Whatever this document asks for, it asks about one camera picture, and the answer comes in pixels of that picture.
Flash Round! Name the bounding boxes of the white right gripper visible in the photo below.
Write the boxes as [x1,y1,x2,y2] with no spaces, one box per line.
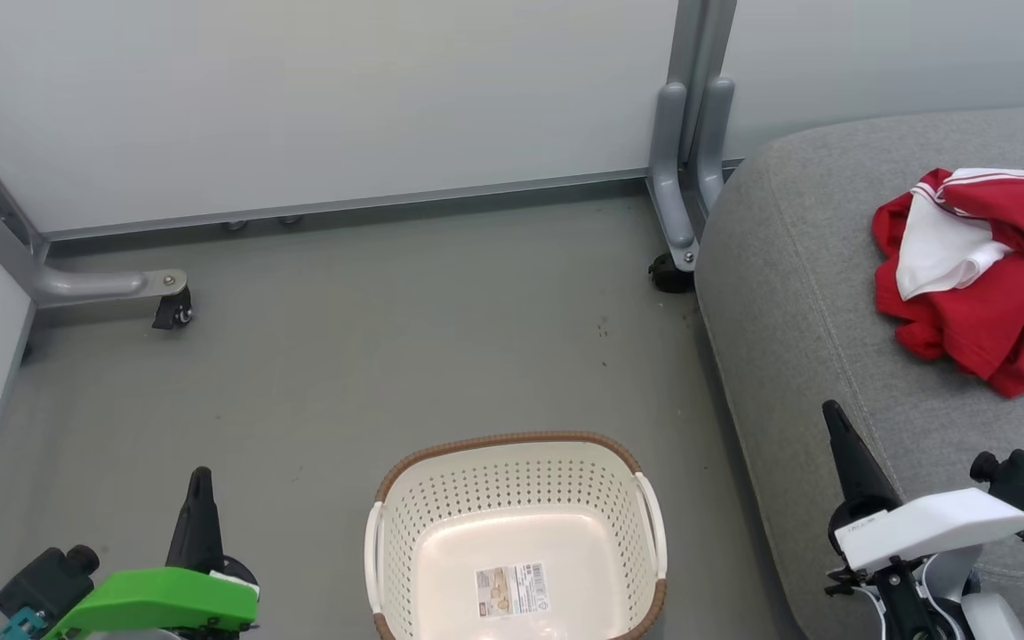
[821,400,1024,577]

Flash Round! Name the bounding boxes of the red shirt with white trim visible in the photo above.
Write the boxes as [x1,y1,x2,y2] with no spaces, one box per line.
[871,166,1024,399]

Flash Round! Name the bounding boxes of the black caster wheel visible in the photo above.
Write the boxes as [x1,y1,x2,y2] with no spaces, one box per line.
[649,252,696,294]
[152,289,196,332]

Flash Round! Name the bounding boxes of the white perforated laundry basket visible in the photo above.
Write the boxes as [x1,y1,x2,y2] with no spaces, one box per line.
[364,431,668,640]

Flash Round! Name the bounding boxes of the grey partition foot bracket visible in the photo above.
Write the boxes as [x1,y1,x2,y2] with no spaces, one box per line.
[647,76,736,273]
[0,200,189,308]

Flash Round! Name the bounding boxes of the grey partition bottom rail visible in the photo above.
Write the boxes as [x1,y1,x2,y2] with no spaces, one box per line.
[41,160,744,243]

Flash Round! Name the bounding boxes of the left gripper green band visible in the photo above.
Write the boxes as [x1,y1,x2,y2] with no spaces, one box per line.
[41,467,261,640]

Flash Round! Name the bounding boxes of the grey fabric sofa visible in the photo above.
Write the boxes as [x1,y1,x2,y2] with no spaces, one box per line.
[694,102,1024,640]

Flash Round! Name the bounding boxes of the paper label sticker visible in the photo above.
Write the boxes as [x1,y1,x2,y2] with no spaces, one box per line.
[475,562,552,620]

